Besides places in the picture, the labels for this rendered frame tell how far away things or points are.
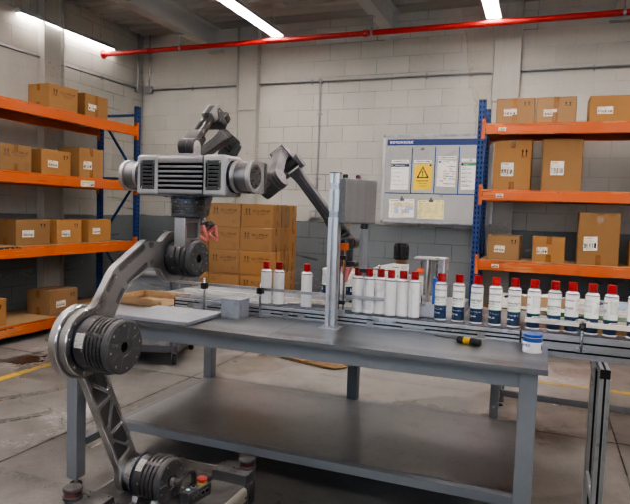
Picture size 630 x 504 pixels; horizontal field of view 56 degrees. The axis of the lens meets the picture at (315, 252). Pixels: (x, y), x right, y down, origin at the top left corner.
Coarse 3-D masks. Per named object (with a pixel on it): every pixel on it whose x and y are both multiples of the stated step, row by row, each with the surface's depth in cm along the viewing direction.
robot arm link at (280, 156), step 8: (272, 152) 268; (280, 152) 262; (288, 152) 267; (272, 160) 256; (280, 160) 255; (288, 160) 270; (272, 168) 245; (280, 168) 249; (288, 168) 271; (272, 176) 233; (280, 176) 235; (280, 184) 233
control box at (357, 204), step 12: (348, 180) 247; (360, 180) 251; (372, 180) 255; (348, 192) 248; (360, 192) 251; (372, 192) 255; (348, 204) 248; (360, 204) 252; (372, 204) 256; (348, 216) 249; (360, 216) 252; (372, 216) 256
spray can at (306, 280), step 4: (304, 264) 274; (308, 264) 274; (304, 268) 274; (308, 268) 274; (304, 272) 274; (308, 272) 274; (304, 276) 273; (308, 276) 273; (304, 280) 273; (308, 280) 273; (304, 284) 273; (308, 284) 273; (304, 288) 273; (308, 288) 273; (304, 296) 274; (308, 296) 274; (304, 300) 274; (308, 300) 274; (304, 304) 274; (308, 304) 274
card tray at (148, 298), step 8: (128, 296) 311; (136, 296) 318; (144, 296) 323; (152, 296) 322; (160, 296) 320; (168, 296) 318; (128, 304) 297; (136, 304) 295; (144, 304) 293; (152, 304) 291; (160, 304) 290; (168, 304) 299
